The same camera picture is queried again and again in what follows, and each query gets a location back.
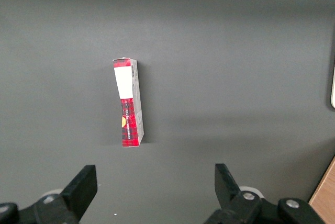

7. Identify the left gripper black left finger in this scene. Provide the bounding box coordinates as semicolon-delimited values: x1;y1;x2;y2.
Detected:
0;164;98;224

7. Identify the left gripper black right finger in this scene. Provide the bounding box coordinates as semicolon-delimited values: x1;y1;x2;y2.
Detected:
203;163;327;224

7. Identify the red plaid cardboard box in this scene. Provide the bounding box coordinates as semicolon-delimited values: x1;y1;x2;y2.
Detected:
112;58;145;148

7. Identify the wooden drawer cabinet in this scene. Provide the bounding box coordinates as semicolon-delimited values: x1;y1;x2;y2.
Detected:
308;155;335;224

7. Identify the beige rectangular tray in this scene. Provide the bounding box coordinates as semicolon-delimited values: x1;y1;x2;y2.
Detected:
330;61;335;109

